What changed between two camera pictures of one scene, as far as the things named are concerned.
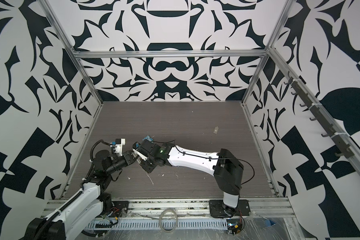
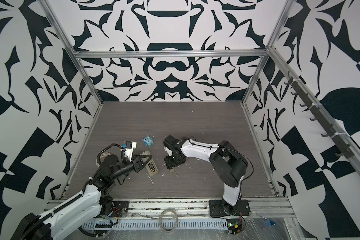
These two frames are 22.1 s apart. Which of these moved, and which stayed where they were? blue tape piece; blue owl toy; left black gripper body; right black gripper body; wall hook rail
Moved: right black gripper body; left black gripper body
Stayed: wall hook rail; blue owl toy; blue tape piece
